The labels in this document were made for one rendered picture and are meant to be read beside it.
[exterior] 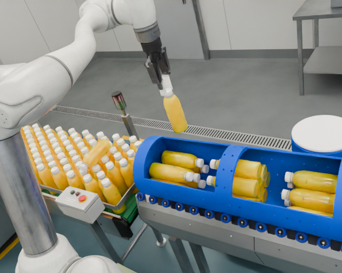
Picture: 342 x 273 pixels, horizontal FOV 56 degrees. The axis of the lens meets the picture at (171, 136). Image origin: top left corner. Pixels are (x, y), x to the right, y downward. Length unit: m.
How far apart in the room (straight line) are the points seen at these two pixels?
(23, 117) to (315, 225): 0.93
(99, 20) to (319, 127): 1.10
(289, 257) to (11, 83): 1.14
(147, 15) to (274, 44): 3.69
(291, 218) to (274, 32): 3.69
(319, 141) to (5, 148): 1.26
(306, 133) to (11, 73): 1.29
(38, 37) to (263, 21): 3.69
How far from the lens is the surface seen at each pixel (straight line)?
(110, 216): 1.70
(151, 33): 1.18
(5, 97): 0.73
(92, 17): 1.18
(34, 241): 1.05
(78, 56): 0.86
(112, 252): 1.86
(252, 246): 1.44
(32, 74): 0.76
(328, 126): 1.69
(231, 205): 1.25
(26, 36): 6.06
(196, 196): 1.31
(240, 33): 4.85
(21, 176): 0.94
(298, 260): 1.40
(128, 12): 1.16
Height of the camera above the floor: 2.04
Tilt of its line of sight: 34 degrees down
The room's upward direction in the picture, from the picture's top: 19 degrees counter-clockwise
